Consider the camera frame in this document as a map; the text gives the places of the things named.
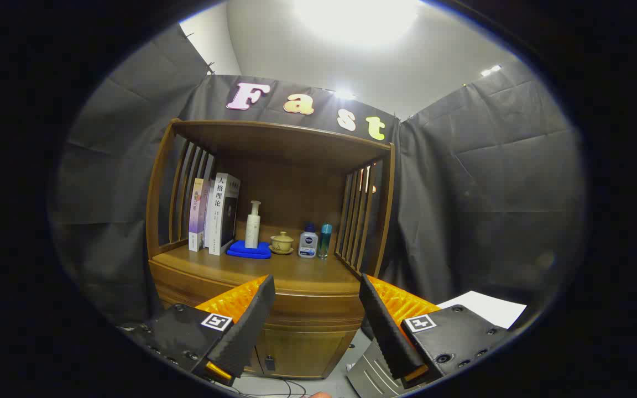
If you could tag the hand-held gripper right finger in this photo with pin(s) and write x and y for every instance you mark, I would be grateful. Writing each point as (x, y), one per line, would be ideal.
(387, 331)

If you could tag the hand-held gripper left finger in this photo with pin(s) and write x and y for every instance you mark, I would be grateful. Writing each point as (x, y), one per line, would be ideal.
(252, 326)

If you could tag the brown wooden drawer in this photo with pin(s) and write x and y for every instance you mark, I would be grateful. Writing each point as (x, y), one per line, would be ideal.
(313, 304)

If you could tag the brown wooden cabinet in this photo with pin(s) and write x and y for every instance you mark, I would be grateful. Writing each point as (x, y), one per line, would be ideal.
(307, 354)

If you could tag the wooden countertop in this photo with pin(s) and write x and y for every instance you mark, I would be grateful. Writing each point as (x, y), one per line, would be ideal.
(296, 271)

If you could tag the grey ribbed plastic panel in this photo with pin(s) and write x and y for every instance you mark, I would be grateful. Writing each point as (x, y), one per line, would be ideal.
(368, 373)

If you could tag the blue folded cloth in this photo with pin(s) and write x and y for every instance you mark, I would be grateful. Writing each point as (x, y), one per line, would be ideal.
(241, 251)

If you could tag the beige lidded teacup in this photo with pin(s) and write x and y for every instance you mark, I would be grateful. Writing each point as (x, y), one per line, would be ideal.
(281, 243)

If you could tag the white pump bottle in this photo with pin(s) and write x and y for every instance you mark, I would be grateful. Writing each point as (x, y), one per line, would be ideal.
(252, 232)

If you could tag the white lotion bottle blue cap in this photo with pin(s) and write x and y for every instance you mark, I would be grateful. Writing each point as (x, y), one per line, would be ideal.
(307, 246)

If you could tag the white flat panel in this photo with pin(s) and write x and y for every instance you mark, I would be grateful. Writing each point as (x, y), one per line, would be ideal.
(490, 309)

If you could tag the slim teal bottle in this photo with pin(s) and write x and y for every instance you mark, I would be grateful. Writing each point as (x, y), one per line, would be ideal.
(324, 237)

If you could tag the thick white book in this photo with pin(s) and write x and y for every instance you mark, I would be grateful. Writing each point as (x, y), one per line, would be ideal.
(218, 215)

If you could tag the purple book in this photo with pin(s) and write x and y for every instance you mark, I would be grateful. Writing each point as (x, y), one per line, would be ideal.
(197, 215)

